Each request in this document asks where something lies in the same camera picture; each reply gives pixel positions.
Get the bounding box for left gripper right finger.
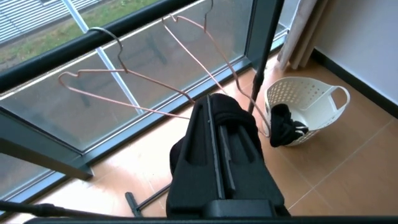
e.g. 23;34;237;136
217;124;290;217

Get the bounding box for black garment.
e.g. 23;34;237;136
169;92;265;175

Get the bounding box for white laundry basket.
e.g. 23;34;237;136
263;77;351;147

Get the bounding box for pink clothes hanger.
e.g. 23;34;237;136
161;0;272;138
57;27;196;121

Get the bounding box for black drawstring shorts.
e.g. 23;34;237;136
269;103;310;148

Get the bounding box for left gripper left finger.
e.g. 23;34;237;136
166;95;224;218

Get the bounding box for beige curtain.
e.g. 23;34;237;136
277;0;327;70

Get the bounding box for window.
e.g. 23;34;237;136
0;0;290;215

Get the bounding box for black clothes rack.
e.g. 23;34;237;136
0;0;285;218

